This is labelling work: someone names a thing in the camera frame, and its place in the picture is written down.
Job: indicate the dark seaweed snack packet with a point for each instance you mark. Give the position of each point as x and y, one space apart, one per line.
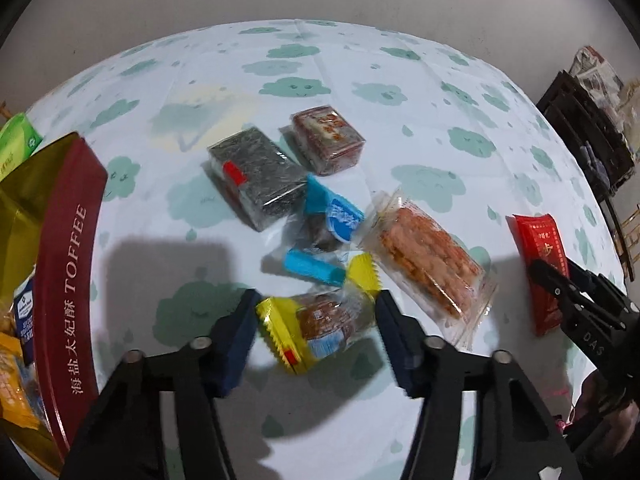
255 170

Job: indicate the brown red snack packet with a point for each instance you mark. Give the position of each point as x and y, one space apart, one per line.
325 135

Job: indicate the printed paper bundle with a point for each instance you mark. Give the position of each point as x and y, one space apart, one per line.
597 72

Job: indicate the dark wooden furniture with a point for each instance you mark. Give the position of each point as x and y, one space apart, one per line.
595 135

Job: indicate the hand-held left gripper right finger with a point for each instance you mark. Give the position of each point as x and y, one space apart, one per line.
395 345

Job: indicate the clear orange cracker packet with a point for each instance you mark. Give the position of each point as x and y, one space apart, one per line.
425 250

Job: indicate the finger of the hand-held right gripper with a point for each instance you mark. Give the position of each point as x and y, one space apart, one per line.
597 286
557 285

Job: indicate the yellow edged cake packet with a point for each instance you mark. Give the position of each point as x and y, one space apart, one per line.
315 325

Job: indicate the navy and white snack packet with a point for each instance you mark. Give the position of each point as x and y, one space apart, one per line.
24 310

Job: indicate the light blue plum packet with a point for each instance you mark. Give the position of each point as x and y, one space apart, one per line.
340 215

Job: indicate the orange yellow snack packet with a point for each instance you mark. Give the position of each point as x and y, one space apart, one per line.
12 385

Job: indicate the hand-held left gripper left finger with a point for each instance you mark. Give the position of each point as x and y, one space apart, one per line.
235 350

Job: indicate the gold and red tin box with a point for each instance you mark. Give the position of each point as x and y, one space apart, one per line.
65 270

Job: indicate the green tissue pack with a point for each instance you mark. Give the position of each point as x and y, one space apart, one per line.
17 140

